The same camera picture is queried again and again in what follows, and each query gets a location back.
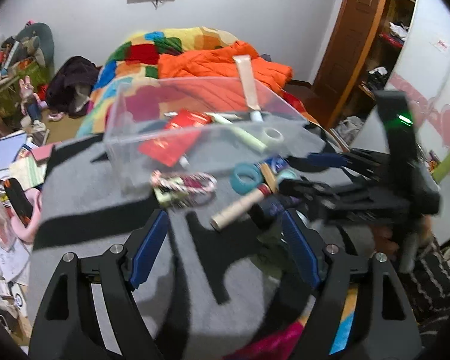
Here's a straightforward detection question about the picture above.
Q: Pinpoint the mint green small bottle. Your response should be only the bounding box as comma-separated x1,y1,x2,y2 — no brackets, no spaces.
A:
276,168,301,185

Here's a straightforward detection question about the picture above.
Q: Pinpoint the blue Max blade box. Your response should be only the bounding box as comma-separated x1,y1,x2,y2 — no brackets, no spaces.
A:
263,155,289,175

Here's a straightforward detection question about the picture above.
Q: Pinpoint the light green marker stick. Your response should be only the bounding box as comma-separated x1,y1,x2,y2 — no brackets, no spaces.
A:
206,112,268,153

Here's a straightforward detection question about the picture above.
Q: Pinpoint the blue adhesive tape roll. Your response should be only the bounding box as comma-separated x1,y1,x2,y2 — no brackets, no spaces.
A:
229,163,263,195

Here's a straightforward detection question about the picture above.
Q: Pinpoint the beige lipstick tube red band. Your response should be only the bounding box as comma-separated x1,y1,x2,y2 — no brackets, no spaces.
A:
210,184,272,232

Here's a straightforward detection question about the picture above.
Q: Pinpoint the beige cream tube white cap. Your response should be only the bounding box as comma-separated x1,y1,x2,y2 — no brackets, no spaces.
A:
233,55,263,122

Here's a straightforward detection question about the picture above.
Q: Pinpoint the pink braided bracelet charm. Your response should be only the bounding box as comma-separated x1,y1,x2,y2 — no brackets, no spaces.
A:
150,170,218,207

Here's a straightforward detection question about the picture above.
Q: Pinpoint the red paper box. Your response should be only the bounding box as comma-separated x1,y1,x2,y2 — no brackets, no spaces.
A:
138,109,213,167

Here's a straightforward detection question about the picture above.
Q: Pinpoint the dark purple spray bottle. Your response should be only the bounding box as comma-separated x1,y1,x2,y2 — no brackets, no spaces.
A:
248,194,303,232

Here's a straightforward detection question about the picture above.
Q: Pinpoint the small white ointment tube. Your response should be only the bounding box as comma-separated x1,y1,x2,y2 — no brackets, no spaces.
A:
178,155,190,169

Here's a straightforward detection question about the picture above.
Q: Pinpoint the person's right hand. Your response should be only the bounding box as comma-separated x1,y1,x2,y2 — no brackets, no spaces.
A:
370,213,434,258

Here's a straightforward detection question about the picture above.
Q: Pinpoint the wooden door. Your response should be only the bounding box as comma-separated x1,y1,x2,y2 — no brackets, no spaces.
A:
312,0,386,128

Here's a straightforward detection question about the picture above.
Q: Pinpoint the white sliding wardrobe door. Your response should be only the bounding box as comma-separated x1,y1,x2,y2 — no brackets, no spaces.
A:
351,0,450,245

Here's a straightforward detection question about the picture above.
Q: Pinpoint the grey black patterned blanket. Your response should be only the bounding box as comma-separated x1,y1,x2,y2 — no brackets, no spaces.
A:
27,134,311,359

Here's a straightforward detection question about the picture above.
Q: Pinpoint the orange puffer jacket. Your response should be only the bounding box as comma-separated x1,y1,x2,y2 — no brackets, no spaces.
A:
157,41,293,94

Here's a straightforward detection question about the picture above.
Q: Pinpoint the clear plastic storage box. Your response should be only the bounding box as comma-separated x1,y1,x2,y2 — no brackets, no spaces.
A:
104,76,307,194

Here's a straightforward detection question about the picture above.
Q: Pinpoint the blue white booklet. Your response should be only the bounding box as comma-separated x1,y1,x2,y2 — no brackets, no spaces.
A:
0,133,27,171

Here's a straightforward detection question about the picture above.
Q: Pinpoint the wooden shelf cabinet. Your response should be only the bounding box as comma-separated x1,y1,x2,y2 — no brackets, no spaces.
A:
357,0,416,98

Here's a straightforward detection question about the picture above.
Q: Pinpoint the colourful patchwork quilt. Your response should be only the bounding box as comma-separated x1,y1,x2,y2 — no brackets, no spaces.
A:
74,25,324,140

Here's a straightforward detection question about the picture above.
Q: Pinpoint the pink rabbit toy figure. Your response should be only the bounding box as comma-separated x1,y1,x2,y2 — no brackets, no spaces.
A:
19,76,47,133

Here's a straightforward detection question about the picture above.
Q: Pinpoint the dark purple clothes pile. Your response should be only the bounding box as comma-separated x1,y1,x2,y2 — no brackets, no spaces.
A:
45,56,100,118

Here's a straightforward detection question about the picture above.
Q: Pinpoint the green basket of clutter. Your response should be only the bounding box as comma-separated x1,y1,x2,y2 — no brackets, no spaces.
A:
0,40,50,118

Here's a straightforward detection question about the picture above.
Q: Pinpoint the grey neck pillow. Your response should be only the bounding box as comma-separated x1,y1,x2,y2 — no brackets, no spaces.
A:
15,22,55,78

